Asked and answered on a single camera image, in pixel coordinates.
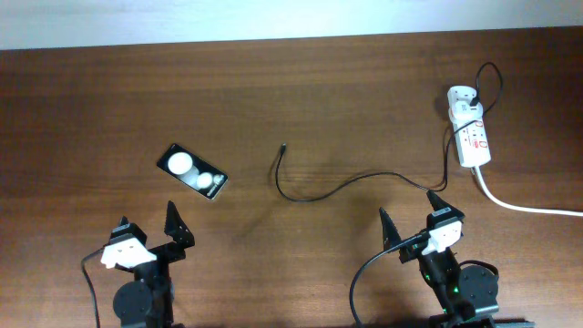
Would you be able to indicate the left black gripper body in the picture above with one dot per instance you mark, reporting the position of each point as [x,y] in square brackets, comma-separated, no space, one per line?
[158,271]

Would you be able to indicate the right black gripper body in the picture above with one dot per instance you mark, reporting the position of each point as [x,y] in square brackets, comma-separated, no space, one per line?
[436,268]

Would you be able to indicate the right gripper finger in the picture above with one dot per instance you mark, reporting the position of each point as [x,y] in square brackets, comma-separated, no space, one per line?
[391,236]
[436,202]

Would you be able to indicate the black smartphone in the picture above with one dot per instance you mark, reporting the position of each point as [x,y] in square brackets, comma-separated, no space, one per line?
[193,171]

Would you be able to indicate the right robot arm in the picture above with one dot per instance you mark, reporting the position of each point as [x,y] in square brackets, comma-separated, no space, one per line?
[466,290]

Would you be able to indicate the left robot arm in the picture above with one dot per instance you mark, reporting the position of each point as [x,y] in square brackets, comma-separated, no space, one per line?
[147,301]

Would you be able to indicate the white USB charger adapter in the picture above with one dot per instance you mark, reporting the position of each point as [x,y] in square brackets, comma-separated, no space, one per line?
[461,111]

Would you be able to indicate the white power strip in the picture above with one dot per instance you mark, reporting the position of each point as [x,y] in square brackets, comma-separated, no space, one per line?
[470,137]

